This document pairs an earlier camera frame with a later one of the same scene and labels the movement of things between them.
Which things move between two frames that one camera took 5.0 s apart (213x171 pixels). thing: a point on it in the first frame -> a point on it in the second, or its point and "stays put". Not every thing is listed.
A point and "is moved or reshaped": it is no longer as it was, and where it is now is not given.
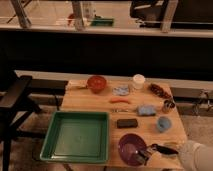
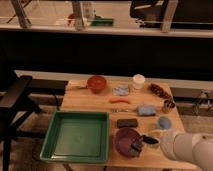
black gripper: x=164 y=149 -> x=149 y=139
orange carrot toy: x=119 y=100 stays put
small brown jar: x=167 y=106 stays put
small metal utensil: x=117 y=110 stays put
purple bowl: x=129 y=145 is moved or reshaped
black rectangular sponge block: x=127 y=123 stays put
